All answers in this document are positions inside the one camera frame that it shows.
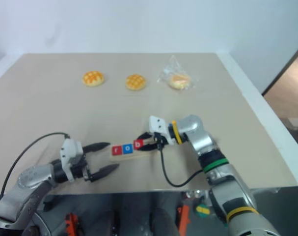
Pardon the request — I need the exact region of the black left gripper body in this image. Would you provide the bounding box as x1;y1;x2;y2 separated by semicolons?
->
70;152;93;183

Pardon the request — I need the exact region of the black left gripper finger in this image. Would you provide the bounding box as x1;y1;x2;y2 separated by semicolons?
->
90;164;120;183
82;141;111;153

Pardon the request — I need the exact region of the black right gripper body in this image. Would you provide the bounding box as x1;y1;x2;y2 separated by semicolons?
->
152;132;170;151

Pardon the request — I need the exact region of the long wooden tray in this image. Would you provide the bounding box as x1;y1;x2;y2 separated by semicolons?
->
109;138;160;162

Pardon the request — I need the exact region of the beige table mat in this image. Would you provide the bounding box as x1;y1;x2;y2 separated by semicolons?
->
0;52;298;195

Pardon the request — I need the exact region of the round golden checkered bread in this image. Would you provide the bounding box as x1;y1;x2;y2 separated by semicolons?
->
81;70;106;88
125;74;148;92

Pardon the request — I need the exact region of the orange and black tool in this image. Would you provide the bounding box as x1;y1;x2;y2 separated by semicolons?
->
64;212;79;236

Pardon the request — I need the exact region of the round bread in bag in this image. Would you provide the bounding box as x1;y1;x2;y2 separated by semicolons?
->
169;73;191;90

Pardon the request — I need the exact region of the dark rounded shape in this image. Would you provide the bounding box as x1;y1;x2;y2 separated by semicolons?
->
151;194;180;236

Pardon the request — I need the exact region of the clear plastic bag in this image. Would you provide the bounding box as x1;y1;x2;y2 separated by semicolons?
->
157;55;198;92

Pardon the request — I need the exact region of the orange plastic part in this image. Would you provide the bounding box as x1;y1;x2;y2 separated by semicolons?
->
176;205;191;235

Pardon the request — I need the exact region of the green and yellow round button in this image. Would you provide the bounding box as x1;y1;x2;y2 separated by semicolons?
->
195;203;211;219

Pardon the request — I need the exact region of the brown wooden door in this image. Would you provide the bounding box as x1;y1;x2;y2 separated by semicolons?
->
261;40;298;119

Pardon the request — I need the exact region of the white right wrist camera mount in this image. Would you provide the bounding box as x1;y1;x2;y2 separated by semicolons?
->
148;115;175;146

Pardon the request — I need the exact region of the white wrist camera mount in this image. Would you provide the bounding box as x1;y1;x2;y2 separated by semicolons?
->
60;139;83;183
148;115;175;146

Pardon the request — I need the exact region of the yellow cable tie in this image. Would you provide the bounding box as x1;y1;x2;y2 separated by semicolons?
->
171;120;184;145

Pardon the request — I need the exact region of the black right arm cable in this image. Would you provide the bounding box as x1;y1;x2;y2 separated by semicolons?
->
160;147;206;188

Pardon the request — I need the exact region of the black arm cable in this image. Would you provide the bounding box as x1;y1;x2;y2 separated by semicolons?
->
160;147;206;188
0;132;71;198

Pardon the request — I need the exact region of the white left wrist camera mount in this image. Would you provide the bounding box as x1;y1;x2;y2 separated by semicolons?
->
60;139;83;183

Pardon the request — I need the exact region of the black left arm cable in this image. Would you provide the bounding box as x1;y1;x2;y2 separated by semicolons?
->
0;132;71;198

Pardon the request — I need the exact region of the white table frame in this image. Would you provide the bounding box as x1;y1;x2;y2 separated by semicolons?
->
0;50;298;187

